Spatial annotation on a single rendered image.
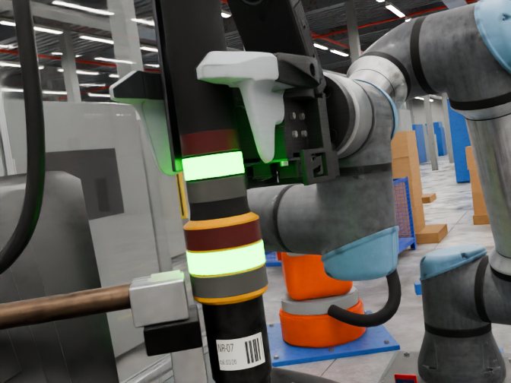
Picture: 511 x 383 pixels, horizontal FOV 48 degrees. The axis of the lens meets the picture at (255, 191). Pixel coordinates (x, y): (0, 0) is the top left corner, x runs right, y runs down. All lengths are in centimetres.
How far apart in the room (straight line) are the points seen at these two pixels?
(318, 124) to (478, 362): 76
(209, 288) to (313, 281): 396
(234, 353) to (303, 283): 395
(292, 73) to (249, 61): 5
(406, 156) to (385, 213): 777
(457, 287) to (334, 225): 53
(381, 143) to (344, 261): 12
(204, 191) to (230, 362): 9
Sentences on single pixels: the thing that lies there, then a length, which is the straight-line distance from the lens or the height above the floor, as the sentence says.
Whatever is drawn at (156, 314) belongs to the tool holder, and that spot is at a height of 138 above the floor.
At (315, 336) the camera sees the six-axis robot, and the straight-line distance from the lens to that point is 431.
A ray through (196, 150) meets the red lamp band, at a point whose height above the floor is 146.
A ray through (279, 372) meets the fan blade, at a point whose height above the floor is 124.
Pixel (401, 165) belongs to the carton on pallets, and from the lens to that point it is 833.
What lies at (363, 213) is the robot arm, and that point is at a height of 139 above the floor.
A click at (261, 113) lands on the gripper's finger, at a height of 148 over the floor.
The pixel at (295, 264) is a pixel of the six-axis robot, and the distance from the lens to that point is 423.
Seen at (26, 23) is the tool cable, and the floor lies 154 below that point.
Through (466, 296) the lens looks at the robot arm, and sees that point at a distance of 104.
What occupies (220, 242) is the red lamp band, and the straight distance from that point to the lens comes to 30.
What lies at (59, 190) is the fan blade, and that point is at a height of 145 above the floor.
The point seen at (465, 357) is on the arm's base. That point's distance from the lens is 108.
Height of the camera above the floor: 145
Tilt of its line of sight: 3 degrees down
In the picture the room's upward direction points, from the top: 8 degrees counter-clockwise
